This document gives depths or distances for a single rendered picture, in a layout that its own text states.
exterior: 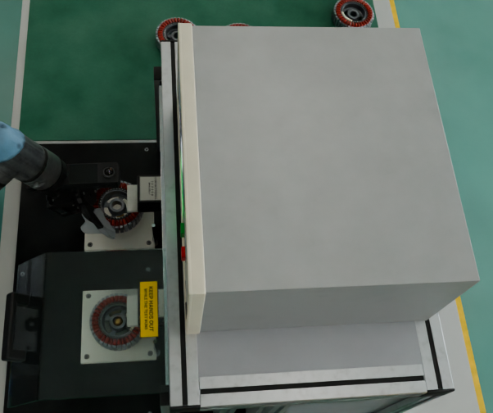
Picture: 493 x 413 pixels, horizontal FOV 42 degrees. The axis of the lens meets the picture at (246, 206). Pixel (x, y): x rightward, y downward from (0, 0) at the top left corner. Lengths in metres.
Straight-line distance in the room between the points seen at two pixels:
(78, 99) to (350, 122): 0.86
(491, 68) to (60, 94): 1.92
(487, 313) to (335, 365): 1.45
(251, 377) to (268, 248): 0.24
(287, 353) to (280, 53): 0.46
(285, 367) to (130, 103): 0.86
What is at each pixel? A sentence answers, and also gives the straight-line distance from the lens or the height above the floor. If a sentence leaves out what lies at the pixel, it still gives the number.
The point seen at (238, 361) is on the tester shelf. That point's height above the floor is 1.11.
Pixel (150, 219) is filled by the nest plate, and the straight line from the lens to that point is 1.44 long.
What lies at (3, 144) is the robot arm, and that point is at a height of 1.14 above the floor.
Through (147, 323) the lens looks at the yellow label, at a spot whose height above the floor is 1.07.
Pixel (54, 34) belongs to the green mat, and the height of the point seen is 0.75.
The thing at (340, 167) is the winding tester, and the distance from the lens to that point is 0.92.
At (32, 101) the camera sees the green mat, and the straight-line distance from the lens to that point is 1.66.
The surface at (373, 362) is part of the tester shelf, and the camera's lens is 1.05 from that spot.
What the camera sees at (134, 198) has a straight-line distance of 1.35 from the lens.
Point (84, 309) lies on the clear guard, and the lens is 1.08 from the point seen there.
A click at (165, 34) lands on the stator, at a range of 1.71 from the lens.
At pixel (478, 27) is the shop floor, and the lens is 3.10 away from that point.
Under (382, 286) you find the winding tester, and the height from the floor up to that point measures 1.31.
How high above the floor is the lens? 2.09
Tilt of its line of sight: 64 degrees down
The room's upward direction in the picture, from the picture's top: 14 degrees clockwise
